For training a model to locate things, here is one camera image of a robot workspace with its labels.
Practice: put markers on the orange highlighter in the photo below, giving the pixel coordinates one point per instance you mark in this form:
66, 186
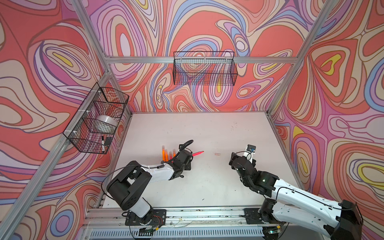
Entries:
167, 157
163, 154

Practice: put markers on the black wire basket wall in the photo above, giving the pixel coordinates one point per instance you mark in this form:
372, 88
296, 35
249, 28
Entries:
94, 126
204, 68

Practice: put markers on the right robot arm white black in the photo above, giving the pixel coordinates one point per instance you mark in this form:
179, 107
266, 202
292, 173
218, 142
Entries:
287, 203

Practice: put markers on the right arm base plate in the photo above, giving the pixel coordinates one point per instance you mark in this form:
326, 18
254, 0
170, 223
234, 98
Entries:
254, 216

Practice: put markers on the black wire basket left wall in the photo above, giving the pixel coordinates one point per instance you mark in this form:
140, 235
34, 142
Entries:
94, 126

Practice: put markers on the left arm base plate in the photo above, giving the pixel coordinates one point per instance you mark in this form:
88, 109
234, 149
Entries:
154, 218

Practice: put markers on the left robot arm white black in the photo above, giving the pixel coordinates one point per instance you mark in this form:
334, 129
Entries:
127, 187

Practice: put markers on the white tape roll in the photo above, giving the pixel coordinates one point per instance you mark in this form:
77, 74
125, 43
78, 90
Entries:
105, 121

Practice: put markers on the aluminium front rail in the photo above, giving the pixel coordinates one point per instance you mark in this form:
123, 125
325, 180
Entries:
224, 216

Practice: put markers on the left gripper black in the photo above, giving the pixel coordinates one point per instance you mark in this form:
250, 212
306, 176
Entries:
188, 165

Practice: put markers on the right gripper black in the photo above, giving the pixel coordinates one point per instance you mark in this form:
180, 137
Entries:
233, 156

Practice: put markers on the black wire basket back wall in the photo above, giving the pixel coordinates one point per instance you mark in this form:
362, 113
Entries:
204, 68

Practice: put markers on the black marker in basket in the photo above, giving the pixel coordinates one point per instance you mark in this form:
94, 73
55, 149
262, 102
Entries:
103, 144

